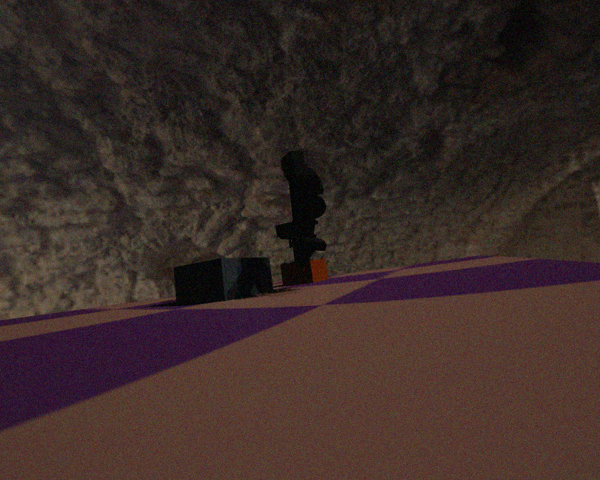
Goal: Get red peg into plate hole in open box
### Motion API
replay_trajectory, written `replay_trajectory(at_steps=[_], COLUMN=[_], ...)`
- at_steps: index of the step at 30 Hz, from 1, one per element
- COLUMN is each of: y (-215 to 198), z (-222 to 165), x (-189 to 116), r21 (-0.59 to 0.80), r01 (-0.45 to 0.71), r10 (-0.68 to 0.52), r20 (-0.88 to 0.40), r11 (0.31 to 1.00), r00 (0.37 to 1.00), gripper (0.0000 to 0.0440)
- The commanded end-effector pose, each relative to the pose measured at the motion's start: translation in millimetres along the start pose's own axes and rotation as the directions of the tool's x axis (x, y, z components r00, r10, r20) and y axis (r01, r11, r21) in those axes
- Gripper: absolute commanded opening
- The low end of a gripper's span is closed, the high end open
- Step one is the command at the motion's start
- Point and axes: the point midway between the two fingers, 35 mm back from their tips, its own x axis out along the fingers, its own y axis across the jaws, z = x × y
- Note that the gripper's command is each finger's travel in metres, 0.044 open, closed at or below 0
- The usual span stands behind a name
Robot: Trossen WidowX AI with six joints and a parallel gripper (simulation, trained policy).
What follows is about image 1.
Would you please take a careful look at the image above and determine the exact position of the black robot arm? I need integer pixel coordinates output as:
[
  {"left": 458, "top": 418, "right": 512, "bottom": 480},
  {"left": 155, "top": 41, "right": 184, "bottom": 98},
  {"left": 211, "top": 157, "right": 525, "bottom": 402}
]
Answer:
[{"left": 275, "top": 150, "right": 326, "bottom": 239}]

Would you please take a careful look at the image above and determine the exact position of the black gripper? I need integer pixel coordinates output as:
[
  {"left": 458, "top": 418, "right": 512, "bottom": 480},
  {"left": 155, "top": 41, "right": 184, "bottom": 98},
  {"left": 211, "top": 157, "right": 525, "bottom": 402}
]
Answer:
[{"left": 286, "top": 214, "right": 326, "bottom": 269}]

